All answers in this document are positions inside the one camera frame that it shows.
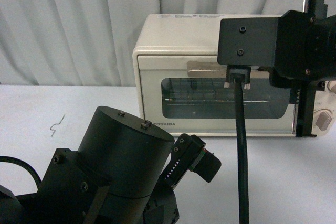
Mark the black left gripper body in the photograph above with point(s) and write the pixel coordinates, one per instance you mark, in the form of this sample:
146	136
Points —
189	153

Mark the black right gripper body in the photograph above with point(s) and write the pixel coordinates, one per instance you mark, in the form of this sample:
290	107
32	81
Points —
305	55

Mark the cream glass oven door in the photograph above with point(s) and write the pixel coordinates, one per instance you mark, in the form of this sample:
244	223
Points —
268	118

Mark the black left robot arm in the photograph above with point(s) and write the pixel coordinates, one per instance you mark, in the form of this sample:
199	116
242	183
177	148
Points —
124	171

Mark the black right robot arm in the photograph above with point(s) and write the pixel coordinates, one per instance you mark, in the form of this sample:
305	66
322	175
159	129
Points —
318	8

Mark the upper beige oven knob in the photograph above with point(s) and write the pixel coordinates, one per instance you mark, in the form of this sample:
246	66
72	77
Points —
332	86

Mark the beige oven knob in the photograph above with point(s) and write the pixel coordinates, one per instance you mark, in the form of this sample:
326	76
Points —
332	86
323	120

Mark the cream Toshiba toaster oven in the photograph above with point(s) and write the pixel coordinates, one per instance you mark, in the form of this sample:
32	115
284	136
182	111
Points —
198	35

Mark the lower beige oven knob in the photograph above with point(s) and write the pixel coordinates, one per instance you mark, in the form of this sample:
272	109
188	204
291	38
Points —
323	120

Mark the pale grey curtain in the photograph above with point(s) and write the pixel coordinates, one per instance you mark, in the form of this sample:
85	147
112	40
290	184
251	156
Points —
90	42

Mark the chrome wire oven rack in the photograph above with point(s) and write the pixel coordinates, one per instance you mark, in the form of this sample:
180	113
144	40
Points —
178	91

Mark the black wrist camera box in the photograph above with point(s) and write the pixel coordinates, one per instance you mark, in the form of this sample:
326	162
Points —
245	43

